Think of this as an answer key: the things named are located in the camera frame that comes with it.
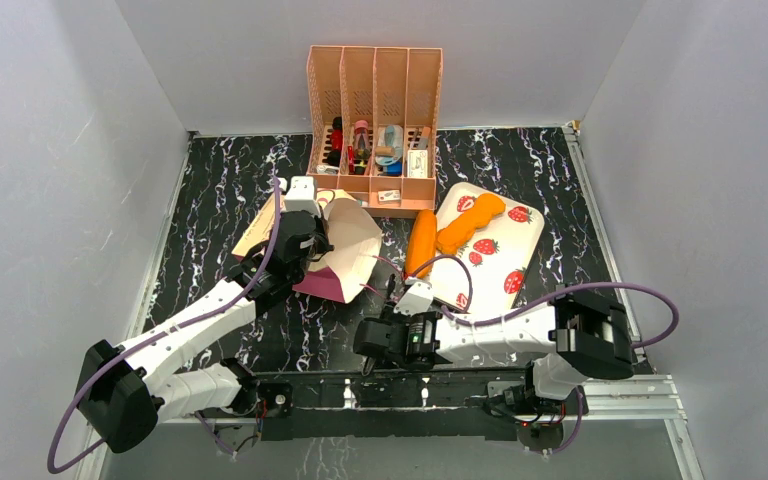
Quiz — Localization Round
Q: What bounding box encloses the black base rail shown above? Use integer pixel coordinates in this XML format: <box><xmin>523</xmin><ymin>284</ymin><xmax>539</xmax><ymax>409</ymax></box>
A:
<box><xmin>259</xmin><ymin>367</ymin><xmax>589</xmax><ymax>447</ymax></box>

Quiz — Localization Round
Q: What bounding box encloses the red black bottle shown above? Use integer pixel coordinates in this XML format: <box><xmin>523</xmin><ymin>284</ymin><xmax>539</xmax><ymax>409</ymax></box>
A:
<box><xmin>325</xmin><ymin>116</ymin><xmax>343</xmax><ymax>167</ymax></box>

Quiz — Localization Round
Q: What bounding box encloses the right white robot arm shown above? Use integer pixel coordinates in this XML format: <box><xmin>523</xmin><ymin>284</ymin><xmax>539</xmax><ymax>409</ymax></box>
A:
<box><xmin>353</xmin><ymin>291</ymin><xmax>634</xmax><ymax>414</ymax></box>

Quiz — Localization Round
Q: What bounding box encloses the pink capped bottle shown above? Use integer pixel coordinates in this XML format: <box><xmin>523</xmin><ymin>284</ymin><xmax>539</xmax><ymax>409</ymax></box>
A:
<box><xmin>350</xmin><ymin>120</ymin><xmax>371</xmax><ymax>175</ymax></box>

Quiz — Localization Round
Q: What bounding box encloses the white strawberry tray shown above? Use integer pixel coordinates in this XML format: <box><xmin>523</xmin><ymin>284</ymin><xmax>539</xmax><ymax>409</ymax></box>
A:
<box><xmin>428</xmin><ymin>197</ymin><xmax>545</xmax><ymax>314</ymax></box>

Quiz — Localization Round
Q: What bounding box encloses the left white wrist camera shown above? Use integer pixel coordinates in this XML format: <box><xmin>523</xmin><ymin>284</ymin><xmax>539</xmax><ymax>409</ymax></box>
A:
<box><xmin>283</xmin><ymin>176</ymin><xmax>322</xmax><ymax>217</ymax></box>

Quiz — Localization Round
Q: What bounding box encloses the pink and cream paper bag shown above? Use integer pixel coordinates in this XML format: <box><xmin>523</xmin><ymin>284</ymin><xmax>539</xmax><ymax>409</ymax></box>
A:
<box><xmin>225</xmin><ymin>181</ymin><xmax>382</xmax><ymax>304</ymax></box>

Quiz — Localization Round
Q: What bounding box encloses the long twisted orange bread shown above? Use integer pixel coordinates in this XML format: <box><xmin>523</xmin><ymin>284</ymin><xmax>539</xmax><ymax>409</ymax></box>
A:
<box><xmin>435</xmin><ymin>193</ymin><xmax>506</xmax><ymax>255</ymax></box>

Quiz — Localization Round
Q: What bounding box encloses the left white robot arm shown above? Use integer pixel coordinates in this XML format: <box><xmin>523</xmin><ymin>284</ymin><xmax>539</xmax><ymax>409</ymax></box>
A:
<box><xmin>76</xmin><ymin>211</ymin><xmax>333</xmax><ymax>453</ymax></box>

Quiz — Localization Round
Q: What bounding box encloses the white small box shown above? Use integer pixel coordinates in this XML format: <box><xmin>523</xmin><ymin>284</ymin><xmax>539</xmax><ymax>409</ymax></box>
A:
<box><xmin>406</xmin><ymin>149</ymin><xmax>431</xmax><ymax>178</ymax></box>

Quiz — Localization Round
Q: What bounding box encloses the pink desk organizer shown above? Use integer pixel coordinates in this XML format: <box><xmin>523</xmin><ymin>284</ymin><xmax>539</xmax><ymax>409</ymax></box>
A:
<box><xmin>306</xmin><ymin>45</ymin><xmax>444</xmax><ymax>218</ymax></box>

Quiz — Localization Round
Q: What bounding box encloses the small white card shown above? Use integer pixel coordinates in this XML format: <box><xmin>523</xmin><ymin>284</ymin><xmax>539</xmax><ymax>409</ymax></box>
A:
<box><xmin>377</xmin><ymin>189</ymin><xmax>401</xmax><ymax>203</ymax></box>

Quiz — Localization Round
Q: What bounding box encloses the orange baguette bread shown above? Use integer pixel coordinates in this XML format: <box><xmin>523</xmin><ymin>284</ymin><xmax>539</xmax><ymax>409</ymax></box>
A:
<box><xmin>404</xmin><ymin>209</ymin><xmax>437</xmax><ymax>278</ymax></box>

